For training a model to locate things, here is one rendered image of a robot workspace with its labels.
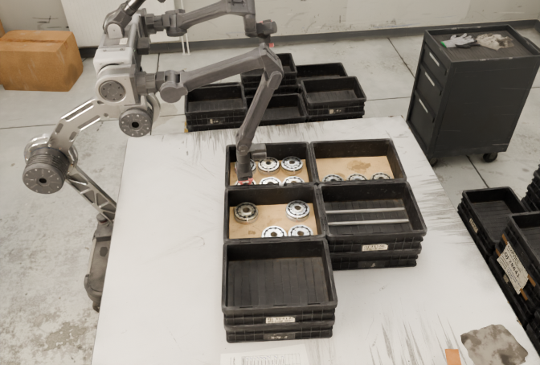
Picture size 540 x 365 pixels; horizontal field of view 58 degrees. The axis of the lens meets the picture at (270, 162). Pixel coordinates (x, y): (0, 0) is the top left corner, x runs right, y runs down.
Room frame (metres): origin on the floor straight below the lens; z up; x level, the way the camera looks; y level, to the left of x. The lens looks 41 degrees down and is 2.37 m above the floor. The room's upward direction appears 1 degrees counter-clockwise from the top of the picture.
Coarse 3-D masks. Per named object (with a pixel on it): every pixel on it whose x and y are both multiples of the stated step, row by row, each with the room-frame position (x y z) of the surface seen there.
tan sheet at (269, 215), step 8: (232, 208) 1.49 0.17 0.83; (264, 208) 1.49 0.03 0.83; (272, 208) 1.49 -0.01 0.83; (280, 208) 1.49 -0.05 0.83; (312, 208) 1.48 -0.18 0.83; (232, 216) 1.44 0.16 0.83; (264, 216) 1.44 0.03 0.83; (272, 216) 1.44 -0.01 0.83; (280, 216) 1.44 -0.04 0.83; (312, 216) 1.44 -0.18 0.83; (232, 224) 1.40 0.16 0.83; (240, 224) 1.40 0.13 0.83; (248, 224) 1.39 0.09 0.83; (256, 224) 1.39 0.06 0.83; (264, 224) 1.39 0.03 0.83; (272, 224) 1.39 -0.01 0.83; (280, 224) 1.39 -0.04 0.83; (288, 224) 1.39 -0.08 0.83; (296, 224) 1.39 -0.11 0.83; (304, 224) 1.39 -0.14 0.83; (312, 224) 1.39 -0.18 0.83; (232, 232) 1.35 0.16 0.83; (240, 232) 1.35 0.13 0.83; (248, 232) 1.35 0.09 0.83; (256, 232) 1.35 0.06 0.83
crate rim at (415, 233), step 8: (320, 184) 1.53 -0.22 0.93; (328, 184) 1.53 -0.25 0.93; (336, 184) 1.53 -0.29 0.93; (344, 184) 1.53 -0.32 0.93; (352, 184) 1.53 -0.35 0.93; (360, 184) 1.53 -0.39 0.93; (368, 184) 1.53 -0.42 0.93; (376, 184) 1.53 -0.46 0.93; (408, 184) 1.52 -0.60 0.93; (320, 192) 1.48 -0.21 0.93; (320, 200) 1.43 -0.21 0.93; (416, 208) 1.38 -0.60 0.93; (424, 224) 1.29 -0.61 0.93; (328, 232) 1.26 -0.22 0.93; (360, 232) 1.26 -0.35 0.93; (368, 232) 1.26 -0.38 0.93; (376, 232) 1.25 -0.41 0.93; (384, 232) 1.25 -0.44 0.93; (392, 232) 1.25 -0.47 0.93; (400, 232) 1.25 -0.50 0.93; (408, 232) 1.25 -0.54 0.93; (416, 232) 1.25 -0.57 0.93; (424, 232) 1.25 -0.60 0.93
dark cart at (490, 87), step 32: (448, 32) 3.08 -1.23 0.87; (480, 32) 3.10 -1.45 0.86; (512, 32) 3.06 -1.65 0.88; (448, 64) 2.65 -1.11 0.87; (480, 64) 2.65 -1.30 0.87; (512, 64) 2.68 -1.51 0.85; (416, 96) 2.98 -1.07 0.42; (448, 96) 2.64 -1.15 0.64; (480, 96) 2.66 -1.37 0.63; (512, 96) 2.69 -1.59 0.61; (416, 128) 2.91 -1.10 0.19; (448, 128) 2.65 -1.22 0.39; (480, 128) 2.67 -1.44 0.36; (512, 128) 2.70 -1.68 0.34
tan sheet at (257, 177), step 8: (304, 160) 1.81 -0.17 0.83; (232, 168) 1.76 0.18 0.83; (256, 168) 1.76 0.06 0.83; (280, 168) 1.75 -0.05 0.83; (304, 168) 1.75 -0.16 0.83; (232, 176) 1.70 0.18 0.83; (256, 176) 1.70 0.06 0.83; (264, 176) 1.70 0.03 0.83; (272, 176) 1.70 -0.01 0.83; (280, 176) 1.70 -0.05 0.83; (288, 176) 1.70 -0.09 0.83; (304, 176) 1.69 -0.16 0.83; (232, 184) 1.64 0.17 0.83
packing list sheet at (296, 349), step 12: (276, 348) 0.91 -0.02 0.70; (288, 348) 0.91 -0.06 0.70; (300, 348) 0.90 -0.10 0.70; (228, 360) 0.86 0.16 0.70; (240, 360) 0.86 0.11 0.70; (252, 360) 0.86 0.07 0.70; (264, 360) 0.86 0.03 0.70; (276, 360) 0.86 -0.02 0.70; (288, 360) 0.86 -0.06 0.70; (300, 360) 0.86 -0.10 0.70
